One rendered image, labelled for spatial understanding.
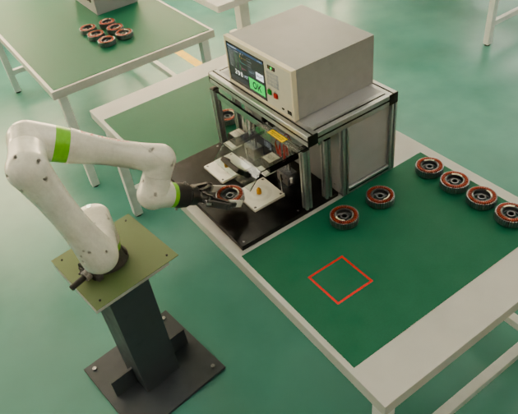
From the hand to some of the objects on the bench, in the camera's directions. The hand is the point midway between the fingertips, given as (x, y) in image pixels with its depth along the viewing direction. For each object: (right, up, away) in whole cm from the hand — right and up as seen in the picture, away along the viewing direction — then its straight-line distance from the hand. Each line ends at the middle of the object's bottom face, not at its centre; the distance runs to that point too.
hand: (229, 195), depth 223 cm
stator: (+44, -10, -4) cm, 45 cm away
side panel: (+56, +7, +13) cm, 58 cm away
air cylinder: (+23, +7, +15) cm, 29 cm away
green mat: (-14, +47, +70) cm, 85 cm away
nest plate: (+12, 0, +10) cm, 15 cm away
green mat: (+61, -17, -14) cm, 64 cm away
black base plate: (+6, +6, +20) cm, 21 cm away
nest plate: (-2, +12, +26) cm, 29 cm away
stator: (+59, -2, +2) cm, 59 cm away
